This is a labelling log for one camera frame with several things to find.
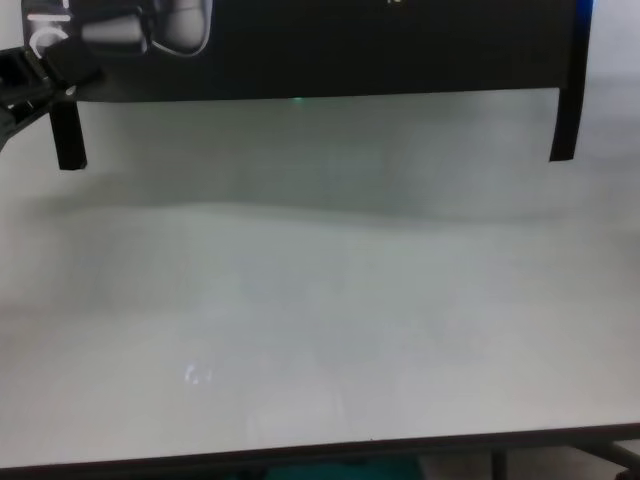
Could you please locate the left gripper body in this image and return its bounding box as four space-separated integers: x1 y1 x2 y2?
0 46 77 152

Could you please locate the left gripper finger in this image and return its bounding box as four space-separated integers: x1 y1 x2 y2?
38 36 105 87

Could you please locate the black robot poster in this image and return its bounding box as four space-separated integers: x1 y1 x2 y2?
21 0 577 104

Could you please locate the grey table leg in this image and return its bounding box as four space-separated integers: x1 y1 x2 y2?
489 447 508 480

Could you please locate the grey table crossbar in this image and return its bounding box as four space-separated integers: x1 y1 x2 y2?
579 437 640 472

